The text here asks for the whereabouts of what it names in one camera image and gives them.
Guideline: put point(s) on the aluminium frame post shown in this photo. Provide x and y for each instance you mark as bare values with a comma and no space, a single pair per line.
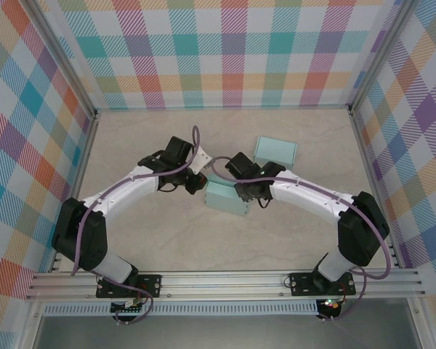
62,54
379,54

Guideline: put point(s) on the black connector board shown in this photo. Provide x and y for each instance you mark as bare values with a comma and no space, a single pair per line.
127,309

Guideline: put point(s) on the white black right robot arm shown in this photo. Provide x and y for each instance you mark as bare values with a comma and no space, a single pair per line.
305,196

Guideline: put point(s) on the light blue paper box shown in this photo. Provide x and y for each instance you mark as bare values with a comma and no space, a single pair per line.
276,149
221,198

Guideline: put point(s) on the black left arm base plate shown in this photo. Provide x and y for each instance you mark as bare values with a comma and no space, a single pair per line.
152,285

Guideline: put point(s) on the aluminium floor side rail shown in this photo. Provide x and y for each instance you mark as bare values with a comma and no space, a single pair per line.
376,181
85,152

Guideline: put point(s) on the small lit controller board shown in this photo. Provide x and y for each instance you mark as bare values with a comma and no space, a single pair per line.
330,304

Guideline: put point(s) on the long aluminium base rail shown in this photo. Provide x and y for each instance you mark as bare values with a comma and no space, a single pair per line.
221,285

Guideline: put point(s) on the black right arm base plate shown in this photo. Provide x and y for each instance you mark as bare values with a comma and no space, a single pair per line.
301,285

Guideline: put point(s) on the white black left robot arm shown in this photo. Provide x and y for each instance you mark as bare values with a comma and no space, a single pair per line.
123,189

